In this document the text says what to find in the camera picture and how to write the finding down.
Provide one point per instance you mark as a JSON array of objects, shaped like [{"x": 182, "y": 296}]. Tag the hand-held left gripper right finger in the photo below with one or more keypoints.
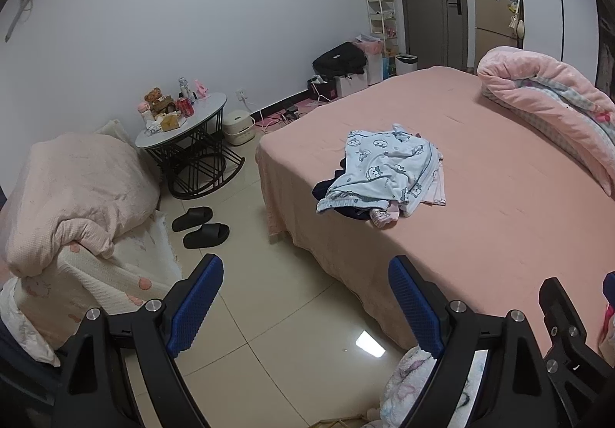
[{"x": 413, "y": 308}]

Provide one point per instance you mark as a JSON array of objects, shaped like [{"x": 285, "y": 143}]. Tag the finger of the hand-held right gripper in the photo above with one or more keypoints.
[
  {"x": 609, "y": 288},
  {"x": 569, "y": 341}
]

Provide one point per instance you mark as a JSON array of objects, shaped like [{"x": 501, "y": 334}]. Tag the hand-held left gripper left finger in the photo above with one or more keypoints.
[{"x": 197, "y": 308}]

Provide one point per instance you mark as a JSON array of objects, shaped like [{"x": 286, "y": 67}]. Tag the light blue printed shorts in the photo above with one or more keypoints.
[{"x": 379, "y": 168}]

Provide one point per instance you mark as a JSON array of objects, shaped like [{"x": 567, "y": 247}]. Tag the black slipper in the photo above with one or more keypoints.
[
  {"x": 192, "y": 219},
  {"x": 206, "y": 236}
]

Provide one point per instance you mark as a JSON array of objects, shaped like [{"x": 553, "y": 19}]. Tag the person's printed pajamas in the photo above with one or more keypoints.
[{"x": 408, "y": 385}]

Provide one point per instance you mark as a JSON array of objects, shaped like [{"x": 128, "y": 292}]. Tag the white knitted blanket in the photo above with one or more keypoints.
[{"x": 110, "y": 274}]

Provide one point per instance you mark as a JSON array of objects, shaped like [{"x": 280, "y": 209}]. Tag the bed with pink sheet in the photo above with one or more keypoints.
[{"x": 480, "y": 240}]

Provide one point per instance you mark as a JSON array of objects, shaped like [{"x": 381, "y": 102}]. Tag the pink printed pajama garment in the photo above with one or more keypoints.
[{"x": 435, "y": 188}]

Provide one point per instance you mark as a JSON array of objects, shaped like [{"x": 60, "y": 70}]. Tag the navy garment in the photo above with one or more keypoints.
[{"x": 326, "y": 191}]

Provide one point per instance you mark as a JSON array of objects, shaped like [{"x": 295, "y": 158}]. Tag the pale pink blanket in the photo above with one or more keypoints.
[{"x": 77, "y": 188}]

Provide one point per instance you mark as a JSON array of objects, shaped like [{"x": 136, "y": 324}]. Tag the white lidded bin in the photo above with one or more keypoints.
[{"x": 239, "y": 128}]

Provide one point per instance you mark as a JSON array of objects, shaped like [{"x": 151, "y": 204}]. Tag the round side table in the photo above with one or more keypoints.
[{"x": 192, "y": 120}]

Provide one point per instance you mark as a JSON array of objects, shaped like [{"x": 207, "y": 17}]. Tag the white cushion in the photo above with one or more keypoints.
[{"x": 114, "y": 132}]

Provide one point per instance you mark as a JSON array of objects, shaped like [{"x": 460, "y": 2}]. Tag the red can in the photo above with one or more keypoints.
[{"x": 185, "y": 107}]

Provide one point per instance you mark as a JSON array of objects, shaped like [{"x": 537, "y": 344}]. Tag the folded pink quilt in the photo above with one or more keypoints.
[{"x": 543, "y": 87}]

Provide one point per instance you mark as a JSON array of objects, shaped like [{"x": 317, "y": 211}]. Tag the brown teddy bear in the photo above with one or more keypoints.
[{"x": 153, "y": 97}]

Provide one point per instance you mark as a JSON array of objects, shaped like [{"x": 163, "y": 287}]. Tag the pink toy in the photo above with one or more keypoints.
[{"x": 202, "y": 89}]

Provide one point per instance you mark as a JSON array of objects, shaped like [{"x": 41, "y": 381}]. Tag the silver bottle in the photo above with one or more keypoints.
[{"x": 183, "y": 87}]

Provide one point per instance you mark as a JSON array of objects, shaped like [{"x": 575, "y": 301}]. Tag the white trash bin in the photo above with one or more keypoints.
[{"x": 406, "y": 65}]

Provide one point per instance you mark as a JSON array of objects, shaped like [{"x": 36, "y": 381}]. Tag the black glass cabinet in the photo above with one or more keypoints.
[{"x": 606, "y": 34}]

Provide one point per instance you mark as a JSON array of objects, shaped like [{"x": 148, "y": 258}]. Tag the black backpack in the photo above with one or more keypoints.
[{"x": 338, "y": 58}]

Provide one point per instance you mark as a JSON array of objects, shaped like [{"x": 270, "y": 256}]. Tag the beige cabinet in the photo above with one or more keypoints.
[{"x": 495, "y": 29}]

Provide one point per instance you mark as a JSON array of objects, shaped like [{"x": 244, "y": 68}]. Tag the white shelf rack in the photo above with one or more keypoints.
[{"x": 382, "y": 24}]

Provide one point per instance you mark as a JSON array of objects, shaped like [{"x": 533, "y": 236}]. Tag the grey door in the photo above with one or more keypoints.
[{"x": 432, "y": 0}]

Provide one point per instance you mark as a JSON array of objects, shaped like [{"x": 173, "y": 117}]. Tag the wall socket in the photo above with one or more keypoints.
[{"x": 241, "y": 96}]

